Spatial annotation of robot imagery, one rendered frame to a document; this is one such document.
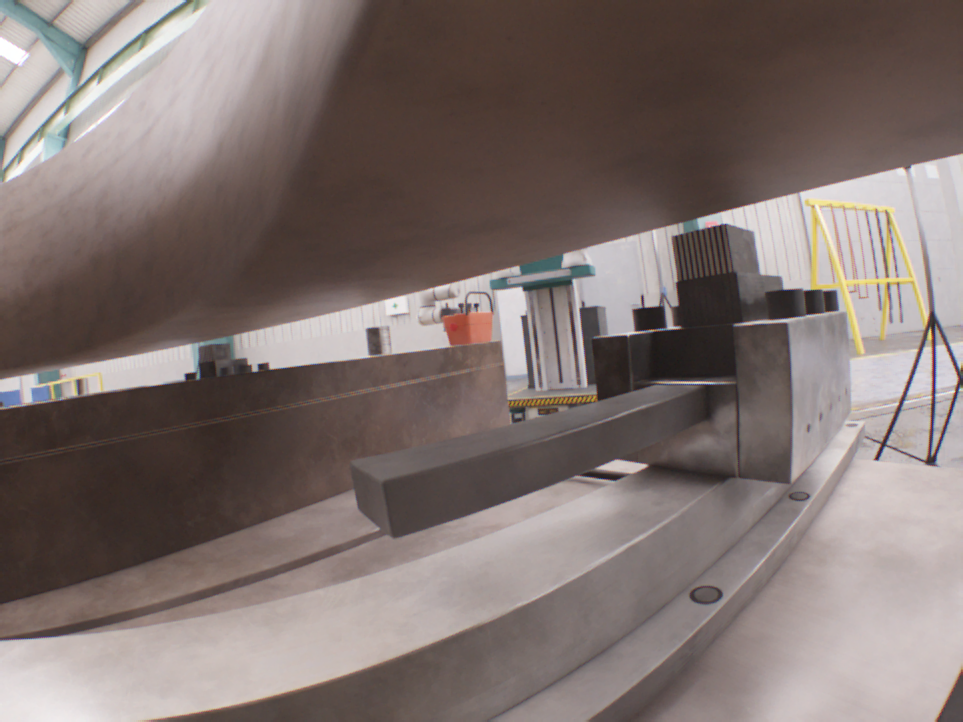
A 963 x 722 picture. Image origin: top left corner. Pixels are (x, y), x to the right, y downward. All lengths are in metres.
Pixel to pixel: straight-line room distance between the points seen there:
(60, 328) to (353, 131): 1.83
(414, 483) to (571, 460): 0.17
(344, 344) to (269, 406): 8.02
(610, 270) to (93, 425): 7.74
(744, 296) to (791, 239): 8.48
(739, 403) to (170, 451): 1.08
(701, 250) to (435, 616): 0.65
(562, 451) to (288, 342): 9.59
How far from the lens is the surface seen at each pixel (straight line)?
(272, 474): 1.19
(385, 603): 0.45
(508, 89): 0.30
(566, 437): 0.44
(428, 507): 0.37
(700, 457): 0.69
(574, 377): 2.94
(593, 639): 0.48
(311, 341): 9.59
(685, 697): 0.53
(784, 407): 0.62
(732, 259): 0.76
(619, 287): 8.05
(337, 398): 1.30
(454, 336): 1.84
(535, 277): 2.78
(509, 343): 7.56
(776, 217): 9.19
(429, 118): 0.32
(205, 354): 2.26
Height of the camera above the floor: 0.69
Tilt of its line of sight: 2 degrees down
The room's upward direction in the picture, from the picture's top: 7 degrees counter-clockwise
